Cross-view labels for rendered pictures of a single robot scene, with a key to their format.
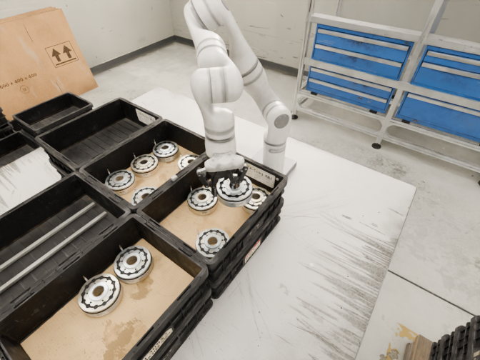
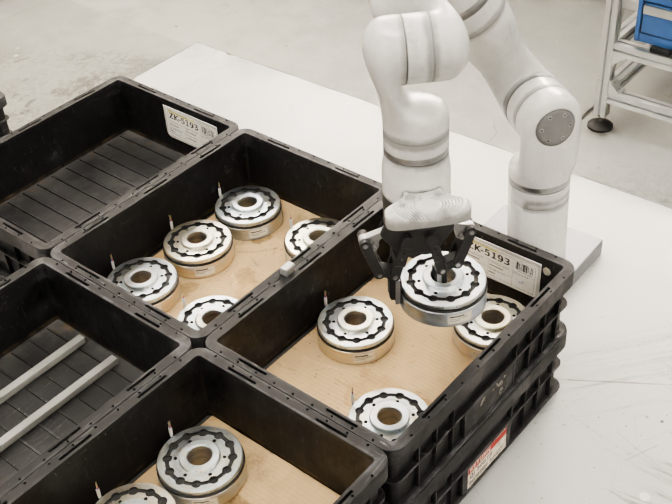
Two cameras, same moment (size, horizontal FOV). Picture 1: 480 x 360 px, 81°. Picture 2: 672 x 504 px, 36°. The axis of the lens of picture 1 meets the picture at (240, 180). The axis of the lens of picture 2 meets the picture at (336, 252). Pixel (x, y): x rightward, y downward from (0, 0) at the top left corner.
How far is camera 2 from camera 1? 0.46 m
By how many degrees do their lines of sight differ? 8
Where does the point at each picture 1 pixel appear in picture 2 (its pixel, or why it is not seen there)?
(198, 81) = (382, 41)
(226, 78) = (437, 34)
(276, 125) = (542, 137)
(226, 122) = (432, 123)
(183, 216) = (308, 367)
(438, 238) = not seen: outside the picture
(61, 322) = not seen: outside the picture
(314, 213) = (653, 373)
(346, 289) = not seen: outside the picture
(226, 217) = (419, 369)
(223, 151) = (424, 187)
